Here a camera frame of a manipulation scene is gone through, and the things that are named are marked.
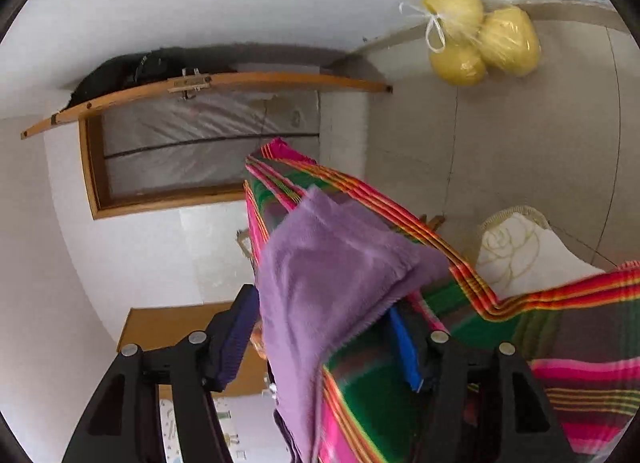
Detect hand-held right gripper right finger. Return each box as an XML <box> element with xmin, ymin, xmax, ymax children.
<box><xmin>387</xmin><ymin>307</ymin><xmax>586</xmax><ymax>463</ymax></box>

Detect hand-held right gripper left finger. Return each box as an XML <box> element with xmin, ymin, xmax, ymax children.
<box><xmin>62</xmin><ymin>284</ymin><xmax>261</xmax><ymax>463</ymax></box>

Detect purple fleece pants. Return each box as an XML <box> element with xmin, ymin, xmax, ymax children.
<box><xmin>255</xmin><ymin>186</ymin><xmax>451</xmax><ymax>463</ymax></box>

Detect pink plaid bed sheet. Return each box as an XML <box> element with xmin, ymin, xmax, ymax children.
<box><xmin>244</xmin><ymin>138</ymin><xmax>640</xmax><ymax>463</ymax></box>

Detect white rose embroidered cloth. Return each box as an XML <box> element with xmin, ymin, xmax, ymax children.
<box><xmin>475</xmin><ymin>206</ymin><xmax>606</xmax><ymax>299</ymax></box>

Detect clear plastic door curtain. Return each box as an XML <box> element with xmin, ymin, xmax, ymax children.
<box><xmin>102</xmin><ymin>90</ymin><xmax>321</xmax><ymax>196</ymax></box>

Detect wooden door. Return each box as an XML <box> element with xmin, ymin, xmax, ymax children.
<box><xmin>21</xmin><ymin>72</ymin><xmax>393</xmax><ymax>140</ymax></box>

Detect black hanging clothing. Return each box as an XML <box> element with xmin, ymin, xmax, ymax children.
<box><xmin>65</xmin><ymin>46</ymin><xmax>241</xmax><ymax>109</ymax></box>

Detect bag of yellow pomelos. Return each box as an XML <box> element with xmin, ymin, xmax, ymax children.
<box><xmin>400</xmin><ymin>0</ymin><xmax>542</xmax><ymax>86</ymax></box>

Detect wooden door frame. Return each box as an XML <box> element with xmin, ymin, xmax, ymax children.
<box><xmin>79</xmin><ymin>113</ymin><xmax>266</xmax><ymax>220</ymax></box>

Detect brass door handle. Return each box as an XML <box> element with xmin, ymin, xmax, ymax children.
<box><xmin>167</xmin><ymin>69</ymin><xmax>211</xmax><ymax>100</ymax></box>

